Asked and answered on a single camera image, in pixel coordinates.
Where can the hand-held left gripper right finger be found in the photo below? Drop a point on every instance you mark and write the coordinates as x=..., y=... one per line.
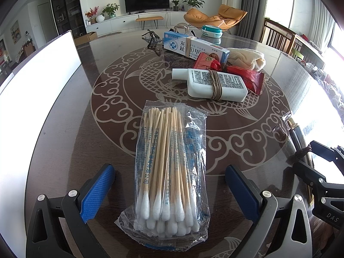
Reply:
x=242, y=193

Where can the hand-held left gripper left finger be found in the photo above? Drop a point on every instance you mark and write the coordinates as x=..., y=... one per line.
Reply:
x=96, y=190

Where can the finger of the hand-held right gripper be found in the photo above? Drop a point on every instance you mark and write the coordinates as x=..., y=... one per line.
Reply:
x=311, y=177
x=329, y=151

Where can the dark glass bottle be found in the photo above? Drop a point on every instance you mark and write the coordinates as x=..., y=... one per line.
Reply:
x=297, y=137

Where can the cotton swab packet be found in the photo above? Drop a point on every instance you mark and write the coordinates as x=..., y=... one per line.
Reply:
x=161, y=166

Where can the cream knitted cloth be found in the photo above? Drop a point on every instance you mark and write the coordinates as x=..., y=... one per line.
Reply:
x=250, y=57

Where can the cluttered side table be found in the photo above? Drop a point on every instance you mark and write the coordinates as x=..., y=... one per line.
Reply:
x=314, y=56

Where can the red snack packet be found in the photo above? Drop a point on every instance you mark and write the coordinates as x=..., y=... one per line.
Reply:
x=247, y=78
x=207, y=61

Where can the white plastic bottle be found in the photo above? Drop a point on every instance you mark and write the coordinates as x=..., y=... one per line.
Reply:
x=199, y=82

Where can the wooden chair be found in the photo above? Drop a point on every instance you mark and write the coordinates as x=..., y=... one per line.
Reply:
x=276, y=36

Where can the open cardboard box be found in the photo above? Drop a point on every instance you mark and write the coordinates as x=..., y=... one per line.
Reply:
x=86, y=38

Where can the blue white ointment box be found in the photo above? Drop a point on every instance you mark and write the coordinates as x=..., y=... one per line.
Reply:
x=177, y=43

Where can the grey curtain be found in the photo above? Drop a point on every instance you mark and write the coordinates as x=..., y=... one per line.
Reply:
x=252, y=5

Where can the teal white round box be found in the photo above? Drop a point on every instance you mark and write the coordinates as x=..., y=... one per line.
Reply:
x=212, y=30

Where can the white television cabinet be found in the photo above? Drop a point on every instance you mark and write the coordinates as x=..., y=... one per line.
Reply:
x=126, y=21

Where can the white round vase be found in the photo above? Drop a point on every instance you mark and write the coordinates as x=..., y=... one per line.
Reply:
x=100, y=18

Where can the red flower vase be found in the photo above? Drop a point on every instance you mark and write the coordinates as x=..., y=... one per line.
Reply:
x=91, y=14

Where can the white door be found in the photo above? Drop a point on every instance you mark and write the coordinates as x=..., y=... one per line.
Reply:
x=43, y=22

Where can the orange lounge chair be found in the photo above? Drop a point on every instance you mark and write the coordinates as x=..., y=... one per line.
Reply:
x=212, y=17

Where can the wooden bench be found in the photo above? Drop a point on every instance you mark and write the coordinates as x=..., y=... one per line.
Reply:
x=149, y=18

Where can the green potted plant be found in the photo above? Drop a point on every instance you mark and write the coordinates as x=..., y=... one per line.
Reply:
x=110, y=10

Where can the dark glass display cabinet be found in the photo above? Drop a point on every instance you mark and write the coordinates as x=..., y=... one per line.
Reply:
x=67, y=5

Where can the black flat television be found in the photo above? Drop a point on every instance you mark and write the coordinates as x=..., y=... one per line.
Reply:
x=147, y=0

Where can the large leafy potted plant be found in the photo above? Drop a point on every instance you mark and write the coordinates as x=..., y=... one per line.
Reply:
x=193, y=1

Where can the small potted plant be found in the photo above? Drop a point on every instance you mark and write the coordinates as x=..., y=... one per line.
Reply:
x=175, y=5

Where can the wall painting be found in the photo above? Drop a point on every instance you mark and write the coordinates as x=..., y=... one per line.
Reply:
x=15, y=30

